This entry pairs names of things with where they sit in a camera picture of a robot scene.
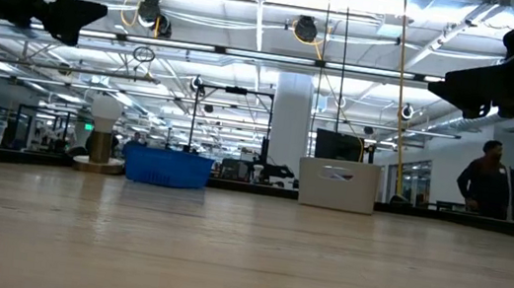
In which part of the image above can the black monitor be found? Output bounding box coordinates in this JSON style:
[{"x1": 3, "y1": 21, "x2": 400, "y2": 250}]
[{"x1": 313, "y1": 127, "x2": 368, "y2": 165}]

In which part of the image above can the blue plastic basket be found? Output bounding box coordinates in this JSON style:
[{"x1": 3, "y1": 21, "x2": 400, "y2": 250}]
[{"x1": 120, "y1": 143, "x2": 217, "y2": 193}]

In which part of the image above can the black ceiling cable reel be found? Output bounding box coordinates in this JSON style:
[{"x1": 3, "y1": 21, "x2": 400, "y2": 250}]
[
  {"x1": 133, "y1": 0, "x2": 179, "y2": 40},
  {"x1": 290, "y1": 14, "x2": 322, "y2": 45}
]

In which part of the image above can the long hanging light bar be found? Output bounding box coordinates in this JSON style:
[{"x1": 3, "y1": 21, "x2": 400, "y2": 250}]
[{"x1": 76, "y1": 27, "x2": 446, "y2": 86}]

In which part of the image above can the white building column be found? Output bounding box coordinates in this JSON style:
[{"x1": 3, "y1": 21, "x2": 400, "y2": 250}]
[{"x1": 266, "y1": 70, "x2": 319, "y2": 172}]

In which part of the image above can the thin black hanging cable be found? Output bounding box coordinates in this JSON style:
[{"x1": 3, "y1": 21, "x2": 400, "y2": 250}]
[{"x1": 306, "y1": 0, "x2": 333, "y2": 162}]

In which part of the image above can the yellow hanging cable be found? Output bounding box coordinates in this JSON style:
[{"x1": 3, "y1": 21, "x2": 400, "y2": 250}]
[{"x1": 376, "y1": 0, "x2": 429, "y2": 199}]

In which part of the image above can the grey plastic bin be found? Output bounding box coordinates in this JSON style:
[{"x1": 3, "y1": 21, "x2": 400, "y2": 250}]
[{"x1": 293, "y1": 154, "x2": 384, "y2": 217}]

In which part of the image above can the black aluminium table frame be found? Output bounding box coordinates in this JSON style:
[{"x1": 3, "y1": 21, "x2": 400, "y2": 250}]
[{"x1": 0, "y1": 145, "x2": 514, "y2": 241}]

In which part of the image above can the small ceiling cable reel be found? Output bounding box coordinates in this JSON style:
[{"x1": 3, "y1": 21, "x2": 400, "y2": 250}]
[
  {"x1": 398, "y1": 102, "x2": 417, "y2": 123},
  {"x1": 187, "y1": 74, "x2": 206, "y2": 95}
]

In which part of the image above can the white bulb brass lamp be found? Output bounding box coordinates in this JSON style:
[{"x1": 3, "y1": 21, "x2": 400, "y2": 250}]
[{"x1": 70, "y1": 90, "x2": 136, "y2": 179}]

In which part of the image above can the black background rig frame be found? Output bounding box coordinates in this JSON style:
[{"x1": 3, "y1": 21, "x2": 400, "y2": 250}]
[{"x1": 185, "y1": 80, "x2": 278, "y2": 164}]

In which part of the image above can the person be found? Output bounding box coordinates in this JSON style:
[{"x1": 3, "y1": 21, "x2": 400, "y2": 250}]
[
  {"x1": 125, "y1": 130, "x2": 148, "y2": 147},
  {"x1": 451, "y1": 135, "x2": 514, "y2": 222}
]

